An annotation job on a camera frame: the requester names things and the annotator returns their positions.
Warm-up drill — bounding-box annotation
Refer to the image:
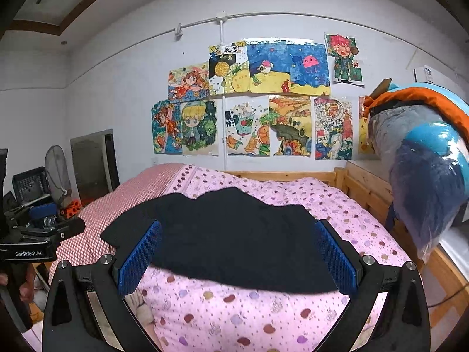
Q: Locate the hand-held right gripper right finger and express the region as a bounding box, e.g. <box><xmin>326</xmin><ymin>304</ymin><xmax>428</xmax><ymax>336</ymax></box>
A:
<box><xmin>311</xmin><ymin>219</ymin><xmax>432</xmax><ymax>352</ymax></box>

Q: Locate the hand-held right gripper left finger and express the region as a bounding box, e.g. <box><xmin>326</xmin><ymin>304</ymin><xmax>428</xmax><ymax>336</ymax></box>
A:
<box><xmin>42</xmin><ymin>219</ymin><xmax>164</xmax><ymax>352</ymax></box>

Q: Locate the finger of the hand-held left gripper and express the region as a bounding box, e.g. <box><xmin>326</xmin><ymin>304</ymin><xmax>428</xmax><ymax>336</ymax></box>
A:
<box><xmin>5</xmin><ymin>204</ymin><xmax>57</xmax><ymax>228</ymax></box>
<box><xmin>21</xmin><ymin>217</ymin><xmax>86</xmax><ymax>243</ymax></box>

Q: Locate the black sweater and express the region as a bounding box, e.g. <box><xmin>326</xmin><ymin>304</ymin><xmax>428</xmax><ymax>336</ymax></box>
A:
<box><xmin>100</xmin><ymin>187</ymin><xmax>339</xmax><ymax>296</ymax></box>

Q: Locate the person's left hand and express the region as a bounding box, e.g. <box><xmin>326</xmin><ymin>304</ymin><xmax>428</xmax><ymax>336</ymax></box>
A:
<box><xmin>18</xmin><ymin>265</ymin><xmax>38</xmax><ymax>302</ymax></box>

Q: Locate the orange spotted toy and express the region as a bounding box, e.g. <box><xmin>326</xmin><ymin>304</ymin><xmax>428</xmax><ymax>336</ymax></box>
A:
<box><xmin>60</xmin><ymin>200</ymin><xmax>81</xmax><ymax>218</ymax></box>

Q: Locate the black plastic crate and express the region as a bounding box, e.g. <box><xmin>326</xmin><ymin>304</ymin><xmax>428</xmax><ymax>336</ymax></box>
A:
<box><xmin>12</xmin><ymin>167</ymin><xmax>51</xmax><ymax>203</ymax></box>

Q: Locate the grey standing fan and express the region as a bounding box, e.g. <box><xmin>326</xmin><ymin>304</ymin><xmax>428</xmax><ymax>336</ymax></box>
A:
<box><xmin>44</xmin><ymin>145</ymin><xmax>73</xmax><ymax>206</ymax></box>

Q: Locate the pink dotted quilt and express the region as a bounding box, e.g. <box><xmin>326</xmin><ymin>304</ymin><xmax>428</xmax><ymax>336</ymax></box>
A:
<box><xmin>47</xmin><ymin>163</ymin><xmax>414</xmax><ymax>352</ymax></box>

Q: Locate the plastic bagged blue grey bedding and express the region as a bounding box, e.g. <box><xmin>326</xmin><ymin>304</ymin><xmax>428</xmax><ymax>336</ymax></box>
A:
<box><xmin>367</xmin><ymin>104</ymin><xmax>469</xmax><ymax>263</ymax></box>

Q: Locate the white mattress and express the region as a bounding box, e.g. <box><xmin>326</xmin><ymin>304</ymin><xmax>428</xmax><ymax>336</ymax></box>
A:
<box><xmin>438</xmin><ymin>224</ymin><xmax>469</xmax><ymax>265</ymax></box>

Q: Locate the orange blue quilt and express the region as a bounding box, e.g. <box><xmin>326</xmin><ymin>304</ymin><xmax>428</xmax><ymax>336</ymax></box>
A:
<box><xmin>364</xmin><ymin>78</ymin><xmax>469</xmax><ymax>138</ymax></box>

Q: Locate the white air conditioner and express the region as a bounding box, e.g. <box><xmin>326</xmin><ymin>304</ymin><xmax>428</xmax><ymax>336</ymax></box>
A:
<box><xmin>413</xmin><ymin>65</ymin><xmax>442</xmax><ymax>84</ymax></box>

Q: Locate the grey framed wall panel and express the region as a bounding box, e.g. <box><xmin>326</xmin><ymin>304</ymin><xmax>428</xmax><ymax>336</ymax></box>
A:
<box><xmin>70</xmin><ymin>129</ymin><xmax>120</xmax><ymax>206</ymax></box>

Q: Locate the dark blue strap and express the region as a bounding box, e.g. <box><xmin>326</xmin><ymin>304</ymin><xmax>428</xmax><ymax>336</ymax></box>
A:
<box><xmin>385</xmin><ymin>200</ymin><xmax>401</xmax><ymax>232</ymax></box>

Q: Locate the wooden bed frame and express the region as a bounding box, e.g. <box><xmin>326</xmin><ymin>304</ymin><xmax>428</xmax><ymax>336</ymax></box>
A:
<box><xmin>225</xmin><ymin>159</ymin><xmax>469</xmax><ymax>323</ymax></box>

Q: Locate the group of colourful wall drawings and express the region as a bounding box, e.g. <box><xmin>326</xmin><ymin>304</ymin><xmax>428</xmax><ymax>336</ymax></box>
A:
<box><xmin>151</xmin><ymin>32</ymin><xmax>376</xmax><ymax>161</ymax></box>

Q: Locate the white wall cable conduit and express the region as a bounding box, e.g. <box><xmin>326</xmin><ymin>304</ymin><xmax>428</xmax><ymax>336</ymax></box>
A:
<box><xmin>66</xmin><ymin>12</ymin><xmax>440</xmax><ymax>171</ymax></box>

